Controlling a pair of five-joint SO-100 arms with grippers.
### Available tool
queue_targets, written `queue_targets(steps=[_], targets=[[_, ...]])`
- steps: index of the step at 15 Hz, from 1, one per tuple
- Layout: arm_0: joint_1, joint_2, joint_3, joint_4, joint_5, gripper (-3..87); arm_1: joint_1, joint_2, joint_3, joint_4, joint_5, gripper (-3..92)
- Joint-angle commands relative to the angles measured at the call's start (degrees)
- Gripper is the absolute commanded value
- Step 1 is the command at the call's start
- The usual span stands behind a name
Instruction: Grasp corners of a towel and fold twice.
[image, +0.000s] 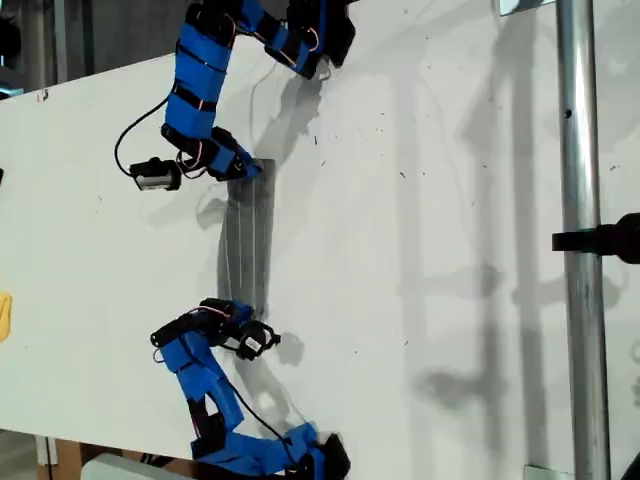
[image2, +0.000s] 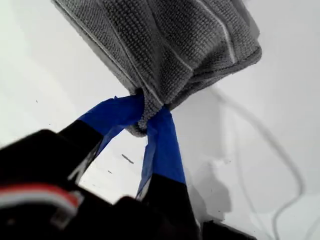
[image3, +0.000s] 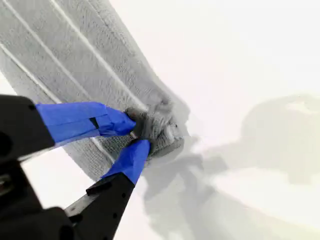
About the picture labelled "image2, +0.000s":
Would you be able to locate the grey striped towel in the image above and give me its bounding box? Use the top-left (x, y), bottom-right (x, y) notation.
top-left (51, 0), bottom-right (263, 138)

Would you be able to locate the thin white cable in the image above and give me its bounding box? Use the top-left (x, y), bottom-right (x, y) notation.
top-left (209, 86), bottom-right (306, 240)

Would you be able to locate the red white servo wire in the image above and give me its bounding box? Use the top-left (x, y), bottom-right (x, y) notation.
top-left (0, 183), bottom-right (84, 211)

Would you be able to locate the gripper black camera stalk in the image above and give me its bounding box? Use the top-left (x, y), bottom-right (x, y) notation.
top-left (202, 219), bottom-right (257, 240)

